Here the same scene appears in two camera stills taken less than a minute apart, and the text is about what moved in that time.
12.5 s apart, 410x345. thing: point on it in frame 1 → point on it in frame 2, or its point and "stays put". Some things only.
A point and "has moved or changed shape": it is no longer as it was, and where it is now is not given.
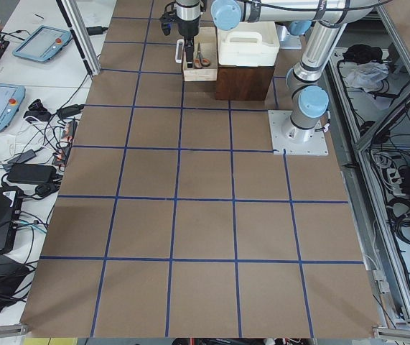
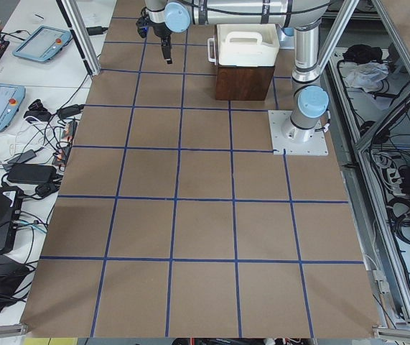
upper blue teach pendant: x=44 y=44 stays put
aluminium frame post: x=76 y=20 stays put
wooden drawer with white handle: x=207 y=38 has moved or changed shape
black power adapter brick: x=31 y=173 stays put
